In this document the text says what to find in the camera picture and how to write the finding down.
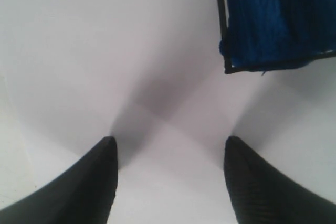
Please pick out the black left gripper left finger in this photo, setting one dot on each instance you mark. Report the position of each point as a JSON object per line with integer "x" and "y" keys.
{"x": 82, "y": 194}

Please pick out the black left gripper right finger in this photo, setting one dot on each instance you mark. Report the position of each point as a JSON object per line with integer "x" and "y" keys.
{"x": 260, "y": 193}

